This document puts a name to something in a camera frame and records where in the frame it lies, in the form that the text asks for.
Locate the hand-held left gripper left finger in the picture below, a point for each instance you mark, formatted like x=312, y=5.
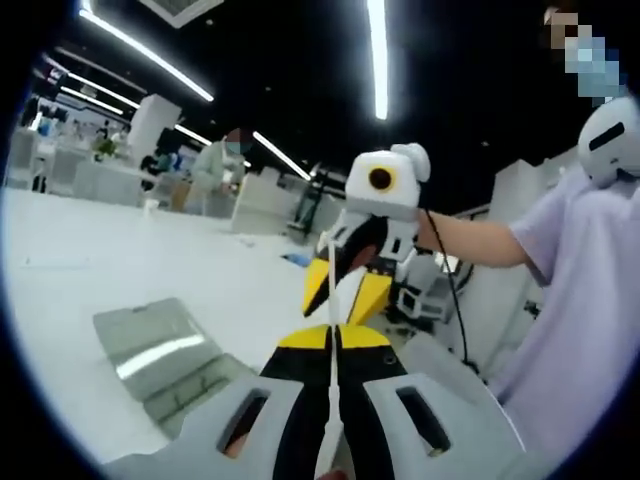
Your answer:
x=295, y=360

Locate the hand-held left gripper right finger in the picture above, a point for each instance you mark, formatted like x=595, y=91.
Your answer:
x=370, y=365

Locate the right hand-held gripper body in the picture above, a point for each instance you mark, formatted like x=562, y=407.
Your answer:
x=405, y=200

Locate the grey transparent guide fixture box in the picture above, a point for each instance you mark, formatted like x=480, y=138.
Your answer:
x=150, y=340

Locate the blue packet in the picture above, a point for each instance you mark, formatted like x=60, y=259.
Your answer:
x=297, y=260

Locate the white office chair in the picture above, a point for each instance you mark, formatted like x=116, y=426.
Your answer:
x=417, y=297

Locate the crumpled white tissue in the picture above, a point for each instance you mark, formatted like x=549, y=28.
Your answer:
x=247, y=242

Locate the white partition panel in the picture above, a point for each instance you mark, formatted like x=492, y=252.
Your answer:
x=260, y=205

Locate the white cup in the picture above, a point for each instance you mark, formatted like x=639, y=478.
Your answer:
x=150, y=208

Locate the white worn device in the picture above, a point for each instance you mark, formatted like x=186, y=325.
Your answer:
x=610, y=150

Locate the person in lavender shirt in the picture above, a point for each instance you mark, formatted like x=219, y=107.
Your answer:
x=590, y=310

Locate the long white desk screen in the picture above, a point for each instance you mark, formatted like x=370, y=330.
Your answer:
x=110, y=185

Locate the green potted plant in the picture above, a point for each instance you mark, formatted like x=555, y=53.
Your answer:
x=105, y=148

